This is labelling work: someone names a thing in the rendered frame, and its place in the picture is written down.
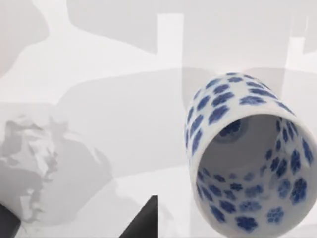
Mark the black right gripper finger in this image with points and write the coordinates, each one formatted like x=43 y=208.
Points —
x=148 y=220

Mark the white cup with blue flowers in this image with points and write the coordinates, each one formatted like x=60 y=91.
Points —
x=223 y=106

